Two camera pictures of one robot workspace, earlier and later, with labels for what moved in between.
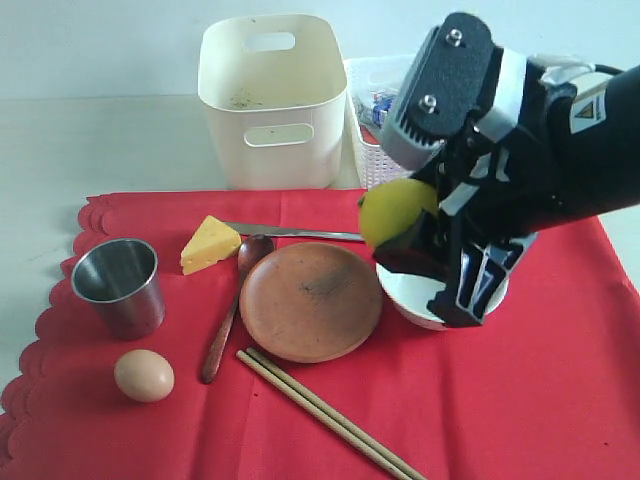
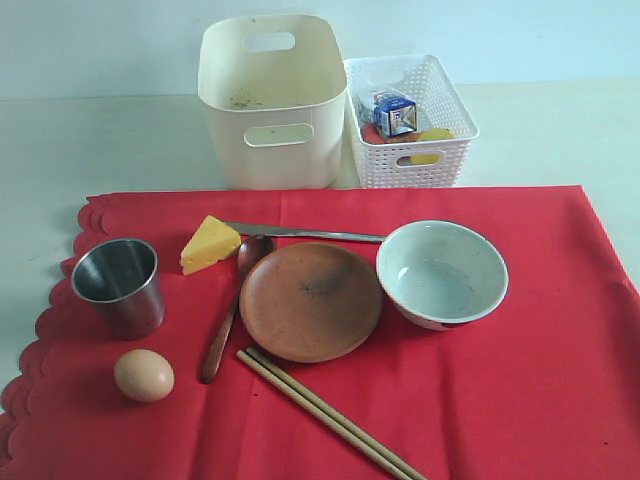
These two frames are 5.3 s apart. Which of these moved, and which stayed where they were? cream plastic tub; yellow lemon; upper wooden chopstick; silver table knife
Moved: yellow lemon
Stayed: upper wooden chopstick; cream plastic tub; silver table knife
